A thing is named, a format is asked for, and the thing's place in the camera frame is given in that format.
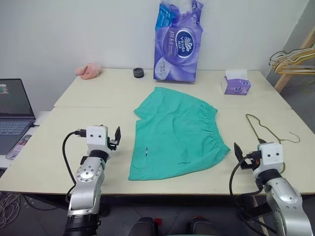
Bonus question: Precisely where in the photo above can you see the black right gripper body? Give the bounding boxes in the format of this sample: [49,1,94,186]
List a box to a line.
[240,151,259,171]

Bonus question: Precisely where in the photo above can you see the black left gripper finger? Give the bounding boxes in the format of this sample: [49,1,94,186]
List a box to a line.
[114,126,122,146]

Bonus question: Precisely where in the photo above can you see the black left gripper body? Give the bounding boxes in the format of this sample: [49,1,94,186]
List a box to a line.
[105,137,120,151]

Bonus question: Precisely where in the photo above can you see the olive wire hanger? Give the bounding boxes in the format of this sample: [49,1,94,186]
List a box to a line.
[245,113,301,174]

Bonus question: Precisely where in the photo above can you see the green shorts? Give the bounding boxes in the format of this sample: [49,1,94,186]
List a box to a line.
[127,86,231,182]

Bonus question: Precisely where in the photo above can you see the small purple tissue box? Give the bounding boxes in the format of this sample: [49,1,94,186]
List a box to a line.
[220,69,252,96]

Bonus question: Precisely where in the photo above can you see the hangers on wooden rack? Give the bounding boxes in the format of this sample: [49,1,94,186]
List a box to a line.
[273,23,315,94]

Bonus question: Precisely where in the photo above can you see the pink cloth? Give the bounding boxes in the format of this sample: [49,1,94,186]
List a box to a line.
[75,62,104,81]

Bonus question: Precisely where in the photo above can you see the dark rounded shape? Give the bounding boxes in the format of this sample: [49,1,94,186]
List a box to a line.
[128,216,163,236]

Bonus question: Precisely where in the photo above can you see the large purple tissue pack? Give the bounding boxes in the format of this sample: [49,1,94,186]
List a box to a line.
[153,0,205,84]

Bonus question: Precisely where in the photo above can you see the grey laptop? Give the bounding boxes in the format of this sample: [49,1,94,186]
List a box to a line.
[0,78,36,156]

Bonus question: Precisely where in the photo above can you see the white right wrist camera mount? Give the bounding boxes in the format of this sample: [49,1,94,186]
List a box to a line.
[256,142,284,173]

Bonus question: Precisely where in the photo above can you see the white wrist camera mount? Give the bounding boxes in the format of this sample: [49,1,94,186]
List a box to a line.
[85,125,109,151]
[256,142,284,173]

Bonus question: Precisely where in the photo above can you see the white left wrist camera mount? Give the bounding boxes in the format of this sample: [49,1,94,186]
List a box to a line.
[85,125,109,151]

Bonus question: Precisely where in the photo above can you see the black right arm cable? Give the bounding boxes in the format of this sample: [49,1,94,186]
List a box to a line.
[229,151,278,233]

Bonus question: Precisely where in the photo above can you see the white floor cables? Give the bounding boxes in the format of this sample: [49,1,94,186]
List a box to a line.
[0,191,22,225]

